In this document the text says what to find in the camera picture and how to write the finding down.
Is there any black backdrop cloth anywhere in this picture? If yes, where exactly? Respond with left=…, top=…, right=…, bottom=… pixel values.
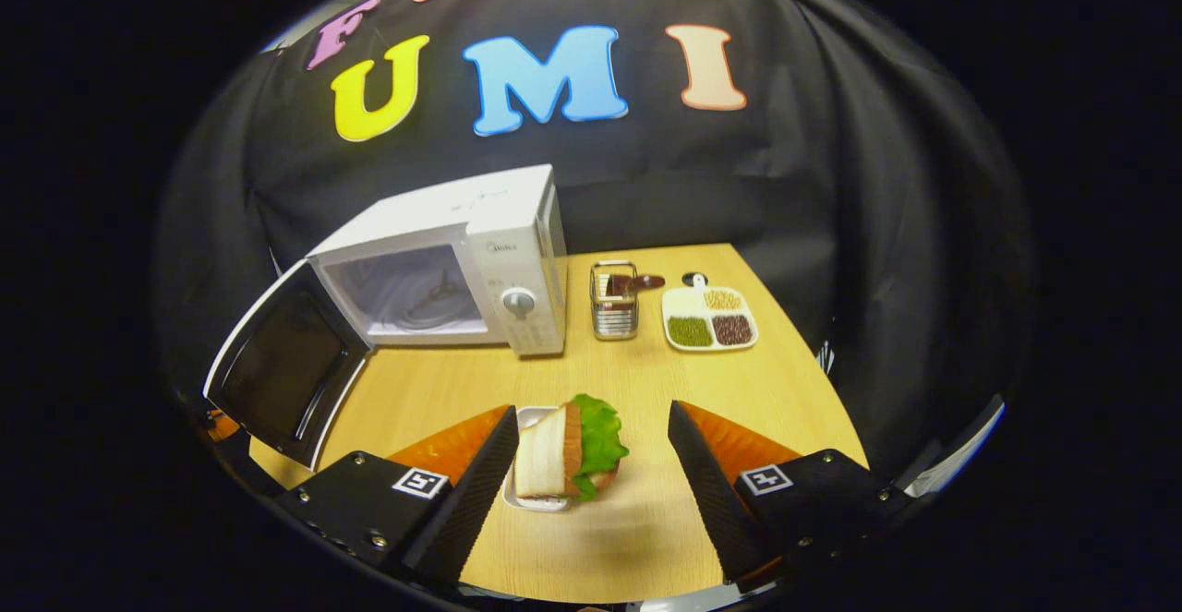
left=152, top=0, right=1035, bottom=484

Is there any brown spoon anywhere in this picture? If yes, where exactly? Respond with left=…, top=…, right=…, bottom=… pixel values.
left=605, top=272, right=666, bottom=299

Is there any white divided dish with beans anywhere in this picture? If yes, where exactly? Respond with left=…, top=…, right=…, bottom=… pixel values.
left=661, top=272, right=760, bottom=353

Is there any white microwave oven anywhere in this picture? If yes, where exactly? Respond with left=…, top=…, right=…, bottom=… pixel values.
left=203, top=164, right=569, bottom=470

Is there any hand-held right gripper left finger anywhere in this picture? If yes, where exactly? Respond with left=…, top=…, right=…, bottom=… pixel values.
left=277, top=406, right=520, bottom=585

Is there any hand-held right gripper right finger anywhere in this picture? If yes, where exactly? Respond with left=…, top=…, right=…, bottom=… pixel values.
left=669, top=401, right=901, bottom=590

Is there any small white rectangular plate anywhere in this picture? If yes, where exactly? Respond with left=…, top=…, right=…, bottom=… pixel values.
left=503, top=406, right=573, bottom=513

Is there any metal wire basket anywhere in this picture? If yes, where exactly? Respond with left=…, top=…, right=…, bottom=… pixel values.
left=589, top=260, right=640, bottom=342

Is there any sandwich with green lettuce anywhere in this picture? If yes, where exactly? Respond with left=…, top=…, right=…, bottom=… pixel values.
left=514, top=394, right=631, bottom=502

